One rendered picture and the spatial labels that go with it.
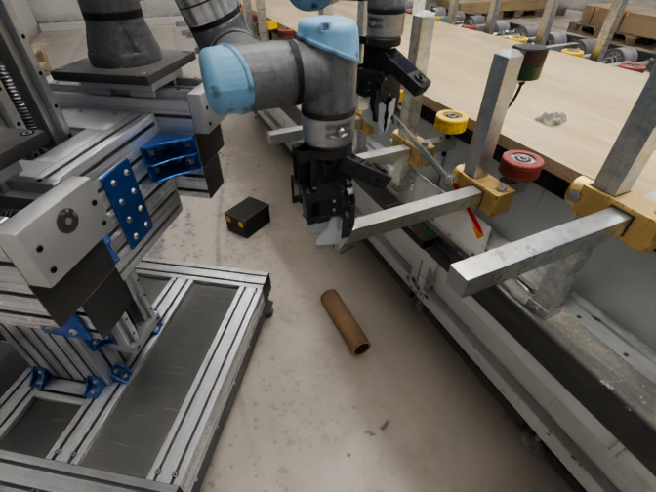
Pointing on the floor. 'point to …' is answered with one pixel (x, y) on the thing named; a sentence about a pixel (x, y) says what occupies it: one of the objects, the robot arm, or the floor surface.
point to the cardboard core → (355, 338)
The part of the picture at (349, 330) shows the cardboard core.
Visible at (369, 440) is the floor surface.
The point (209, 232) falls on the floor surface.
